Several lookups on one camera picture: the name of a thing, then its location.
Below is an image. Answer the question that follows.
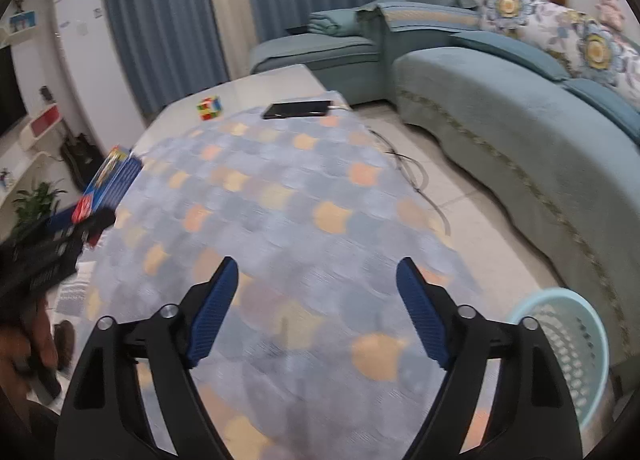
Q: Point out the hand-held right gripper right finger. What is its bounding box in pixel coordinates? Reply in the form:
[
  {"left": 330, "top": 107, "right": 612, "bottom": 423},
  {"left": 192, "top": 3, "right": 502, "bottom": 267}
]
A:
[{"left": 396, "top": 257, "right": 583, "bottom": 460}]

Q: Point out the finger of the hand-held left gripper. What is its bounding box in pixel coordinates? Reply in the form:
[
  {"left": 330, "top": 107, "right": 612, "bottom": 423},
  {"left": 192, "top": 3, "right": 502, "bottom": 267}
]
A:
[
  {"left": 45, "top": 205, "right": 81, "bottom": 233},
  {"left": 70, "top": 209, "right": 116, "bottom": 247}
]

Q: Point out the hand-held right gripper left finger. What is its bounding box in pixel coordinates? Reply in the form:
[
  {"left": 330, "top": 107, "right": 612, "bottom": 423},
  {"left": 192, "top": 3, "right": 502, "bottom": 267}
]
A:
[{"left": 54, "top": 256, "right": 240, "bottom": 460}]

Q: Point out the blue snack box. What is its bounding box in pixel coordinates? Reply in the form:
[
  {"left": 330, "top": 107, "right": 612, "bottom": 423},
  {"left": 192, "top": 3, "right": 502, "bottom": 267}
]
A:
[{"left": 72, "top": 145, "right": 143, "bottom": 223}]

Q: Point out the light blue plastic basket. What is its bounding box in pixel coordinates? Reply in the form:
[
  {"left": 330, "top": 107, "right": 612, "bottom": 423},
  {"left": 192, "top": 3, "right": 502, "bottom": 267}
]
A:
[{"left": 507, "top": 288, "right": 611, "bottom": 428}]

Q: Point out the person's left hand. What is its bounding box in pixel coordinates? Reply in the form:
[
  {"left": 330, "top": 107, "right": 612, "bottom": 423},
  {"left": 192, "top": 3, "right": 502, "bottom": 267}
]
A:
[{"left": 0, "top": 290, "right": 61, "bottom": 378}]

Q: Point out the green potted plant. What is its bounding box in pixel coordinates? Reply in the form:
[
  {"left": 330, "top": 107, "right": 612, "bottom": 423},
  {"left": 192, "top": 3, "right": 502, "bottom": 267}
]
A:
[{"left": 10, "top": 180, "right": 68, "bottom": 236}]

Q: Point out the striped floor mat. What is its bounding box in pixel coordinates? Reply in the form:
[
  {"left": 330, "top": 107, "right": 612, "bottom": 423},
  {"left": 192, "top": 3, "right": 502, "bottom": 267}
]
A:
[{"left": 54, "top": 262, "right": 99, "bottom": 313}]

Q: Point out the black bag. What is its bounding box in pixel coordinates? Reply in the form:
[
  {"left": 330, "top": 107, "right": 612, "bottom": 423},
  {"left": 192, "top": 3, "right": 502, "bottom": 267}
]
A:
[{"left": 60, "top": 132, "right": 108, "bottom": 191}]

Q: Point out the brown slipper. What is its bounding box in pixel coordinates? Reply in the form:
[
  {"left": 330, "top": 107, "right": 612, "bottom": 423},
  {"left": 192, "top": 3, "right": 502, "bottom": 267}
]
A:
[{"left": 54, "top": 320, "right": 77, "bottom": 372}]

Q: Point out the white shelf unit red panel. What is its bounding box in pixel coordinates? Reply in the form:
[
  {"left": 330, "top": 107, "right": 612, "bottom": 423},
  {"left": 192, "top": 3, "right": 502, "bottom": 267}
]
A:
[{"left": 0, "top": 30, "right": 68, "bottom": 213}]

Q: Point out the black television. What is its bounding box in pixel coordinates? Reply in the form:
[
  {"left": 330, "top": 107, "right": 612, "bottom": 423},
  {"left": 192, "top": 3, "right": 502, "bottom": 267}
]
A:
[{"left": 0, "top": 45, "right": 28, "bottom": 137}]

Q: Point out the tall white appliance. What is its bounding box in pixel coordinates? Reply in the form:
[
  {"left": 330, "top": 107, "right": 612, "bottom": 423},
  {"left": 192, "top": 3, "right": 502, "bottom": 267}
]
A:
[{"left": 52, "top": 0, "right": 147, "bottom": 151}]

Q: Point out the grey orange patterned tablecloth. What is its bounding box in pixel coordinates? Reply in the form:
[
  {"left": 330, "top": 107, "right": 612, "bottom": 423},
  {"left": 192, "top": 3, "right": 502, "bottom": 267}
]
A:
[{"left": 82, "top": 105, "right": 501, "bottom": 460}]

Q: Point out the multicoloured puzzle cube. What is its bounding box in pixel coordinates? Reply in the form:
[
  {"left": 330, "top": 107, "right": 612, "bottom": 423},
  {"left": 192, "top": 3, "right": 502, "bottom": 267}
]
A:
[{"left": 196, "top": 96, "right": 224, "bottom": 121}]

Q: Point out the person's leg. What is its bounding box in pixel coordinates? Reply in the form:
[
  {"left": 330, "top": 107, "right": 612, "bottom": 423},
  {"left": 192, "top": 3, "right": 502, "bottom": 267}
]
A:
[{"left": 0, "top": 382, "right": 62, "bottom": 460}]

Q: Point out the black smartphone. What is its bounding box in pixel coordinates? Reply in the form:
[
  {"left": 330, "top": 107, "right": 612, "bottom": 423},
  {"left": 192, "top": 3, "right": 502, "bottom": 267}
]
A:
[{"left": 261, "top": 100, "right": 333, "bottom": 120}]

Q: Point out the teal sofa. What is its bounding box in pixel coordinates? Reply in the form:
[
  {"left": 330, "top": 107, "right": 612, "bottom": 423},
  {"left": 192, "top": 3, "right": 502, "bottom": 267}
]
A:
[{"left": 250, "top": 0, "right": 640, "bottom": 373}]

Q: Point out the beige curtain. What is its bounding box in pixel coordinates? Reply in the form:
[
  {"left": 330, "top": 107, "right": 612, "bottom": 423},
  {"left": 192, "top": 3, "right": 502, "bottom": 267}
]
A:
[{"left": 202, "top": 0, "right": 261, "bottom": 83}]

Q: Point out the teal cushion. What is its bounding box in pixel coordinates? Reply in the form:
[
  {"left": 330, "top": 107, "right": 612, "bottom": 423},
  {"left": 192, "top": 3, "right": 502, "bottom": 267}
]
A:
[
  {"left": 564, "top": 77, "right": 640, "bottom": 147},
  {"left": 450, "top": 30, "right": 571, "bottom": 82}
]

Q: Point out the folded teal blanket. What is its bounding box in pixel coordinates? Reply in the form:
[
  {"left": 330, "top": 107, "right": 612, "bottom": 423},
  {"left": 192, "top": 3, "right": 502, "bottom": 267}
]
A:
[{"left": 307, "top": 10, "right": 362, "bottom": 37}]

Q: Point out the floral cushion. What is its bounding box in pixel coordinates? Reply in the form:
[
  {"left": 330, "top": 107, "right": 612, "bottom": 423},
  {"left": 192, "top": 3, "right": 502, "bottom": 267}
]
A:
[{"left": 480, "top": 0, "right": 640, "bottom": 88}]

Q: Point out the pink stuffed toy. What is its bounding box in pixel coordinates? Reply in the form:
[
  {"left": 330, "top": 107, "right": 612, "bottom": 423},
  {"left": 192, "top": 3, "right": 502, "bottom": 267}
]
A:
[{"left": 595, "top": 0, "right": 627, "bottom": 32}]

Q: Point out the black floor cable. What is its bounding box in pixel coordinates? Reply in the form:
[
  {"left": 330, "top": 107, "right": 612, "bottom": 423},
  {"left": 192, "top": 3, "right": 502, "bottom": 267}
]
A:
[{"left": 365, "top": 125, "right": 452, "bottom": 237}]

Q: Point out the blue picture frame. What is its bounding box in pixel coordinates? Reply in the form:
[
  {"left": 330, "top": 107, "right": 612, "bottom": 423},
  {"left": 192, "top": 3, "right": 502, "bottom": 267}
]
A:
[{"left": 9, "top": 10, "right": 38, "bottom": 33}]

